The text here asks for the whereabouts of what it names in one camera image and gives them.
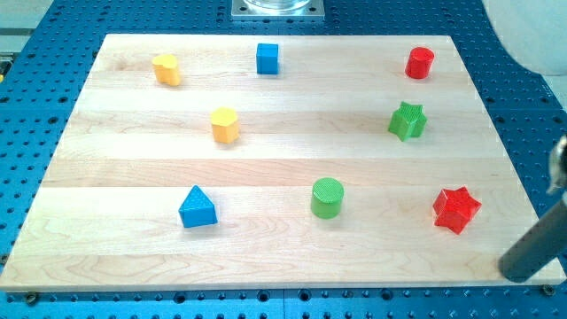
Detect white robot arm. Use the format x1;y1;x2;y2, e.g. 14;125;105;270
482;0;566;76

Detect wooden board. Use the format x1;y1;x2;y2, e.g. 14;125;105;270
1;34;537;292

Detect blue triangle block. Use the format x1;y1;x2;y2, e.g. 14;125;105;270
178;185;218;228

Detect red star block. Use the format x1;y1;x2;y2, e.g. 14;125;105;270
432;186;482;235

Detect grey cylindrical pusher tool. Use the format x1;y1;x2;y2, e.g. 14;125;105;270
498;199;566;283

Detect blue perforated mounting plate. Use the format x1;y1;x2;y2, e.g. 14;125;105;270
1;1;566;318

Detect green star block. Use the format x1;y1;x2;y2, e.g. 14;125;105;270
388;101;427;142

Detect blue cube block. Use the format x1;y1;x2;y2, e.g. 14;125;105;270
256;43;279;74

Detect yellow hexagon block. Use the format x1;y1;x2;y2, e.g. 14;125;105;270
211;107;239;144

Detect yellow heart block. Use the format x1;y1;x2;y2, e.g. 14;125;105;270
151;54;181;87

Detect red cylinder block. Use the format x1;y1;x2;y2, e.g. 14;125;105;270
405;47;435;80

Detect green cylinder block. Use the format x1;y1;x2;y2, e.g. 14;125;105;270
310;177;345;219

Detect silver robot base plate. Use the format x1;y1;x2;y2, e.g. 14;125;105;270
230;0;325;21

